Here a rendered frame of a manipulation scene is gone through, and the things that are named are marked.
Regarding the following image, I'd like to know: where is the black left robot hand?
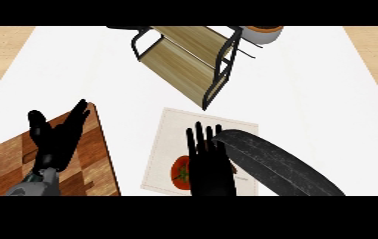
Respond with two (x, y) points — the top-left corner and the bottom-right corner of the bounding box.
(26, 98), (93, 173)

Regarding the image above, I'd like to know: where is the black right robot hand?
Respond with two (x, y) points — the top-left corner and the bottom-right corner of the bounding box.
(184, 121), (239, 197)

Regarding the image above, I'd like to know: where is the brown sweet potato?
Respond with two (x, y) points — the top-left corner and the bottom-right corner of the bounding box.
(228, 161), (240, 177)

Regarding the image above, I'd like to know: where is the red tomato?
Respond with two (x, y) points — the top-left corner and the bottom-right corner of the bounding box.
(169, 154), (193, 191)

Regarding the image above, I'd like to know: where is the brown wooden cutting board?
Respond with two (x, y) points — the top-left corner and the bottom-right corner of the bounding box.
(0, 102), (122, 197)

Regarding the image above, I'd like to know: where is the white pot orange rim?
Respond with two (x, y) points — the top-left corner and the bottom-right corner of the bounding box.
(239, 25), (284, 46)

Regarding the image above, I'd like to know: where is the wooden tiered shelf black frame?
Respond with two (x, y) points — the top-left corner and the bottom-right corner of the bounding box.
(106, 25), (258, 113)

